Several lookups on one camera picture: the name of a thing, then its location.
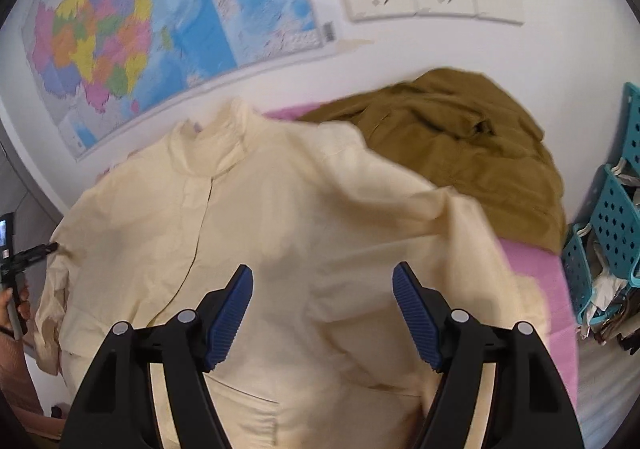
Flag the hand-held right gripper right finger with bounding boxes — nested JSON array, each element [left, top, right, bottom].
[[392, 261, 586, 449]]

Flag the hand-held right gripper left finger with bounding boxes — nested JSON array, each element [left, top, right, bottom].
[[60, 264, 256, 449]]

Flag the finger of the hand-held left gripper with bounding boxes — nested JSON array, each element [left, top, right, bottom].
[[10, 241, 59, 266]]

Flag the cream jacket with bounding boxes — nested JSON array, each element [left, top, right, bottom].
[[34, 96, 551, 449]]

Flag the person's left forearm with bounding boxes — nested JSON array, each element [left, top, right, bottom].
[[0, 329, 47, 417]]

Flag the person's left hand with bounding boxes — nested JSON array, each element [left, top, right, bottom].
[[0, 285, 32, 341]]

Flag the pink printed blanket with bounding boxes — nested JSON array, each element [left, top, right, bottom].
[[97, 102, 582, 412]]

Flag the teal plastic basket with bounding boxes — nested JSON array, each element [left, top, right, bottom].
[[560, 224, 601, 325], [585, 162, 640, 287], [620, 83, 640, 170]]

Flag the olive brown garment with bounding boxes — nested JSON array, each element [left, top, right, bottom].
[[297, 68, 568, 255]]

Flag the teal plastic baskets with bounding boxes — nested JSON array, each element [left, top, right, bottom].
[[580, 169, 640, 347]]

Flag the large colourful wall map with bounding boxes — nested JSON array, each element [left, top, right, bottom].
[[20, 0, 301, 162]]

